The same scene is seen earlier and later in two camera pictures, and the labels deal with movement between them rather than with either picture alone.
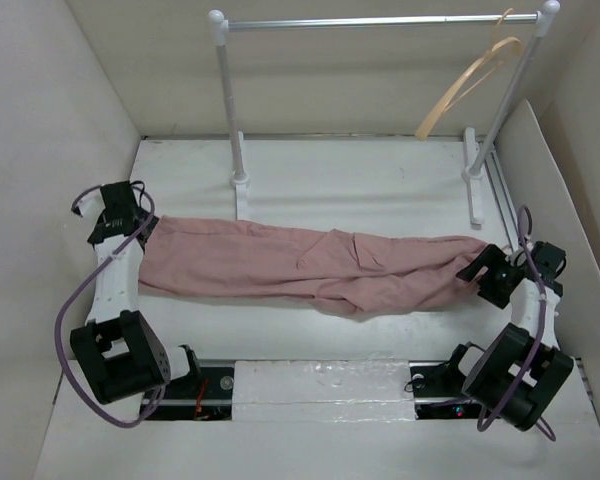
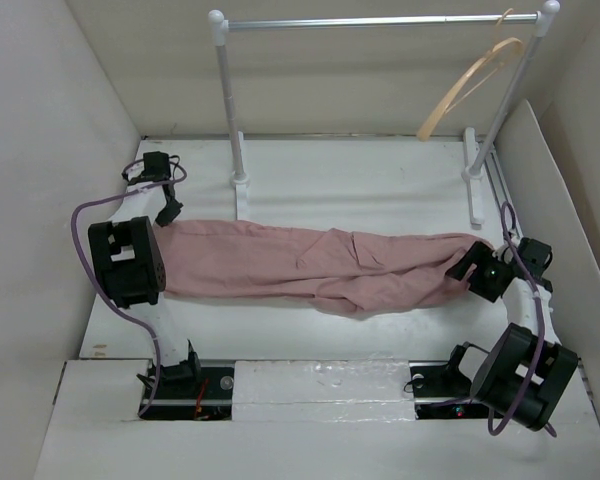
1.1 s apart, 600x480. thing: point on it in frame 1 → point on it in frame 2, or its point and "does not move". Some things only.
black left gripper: x=150 y=222 → x=166 y=217
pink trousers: x=342 y=273 does not move
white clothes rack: x=473 y=159 does not move
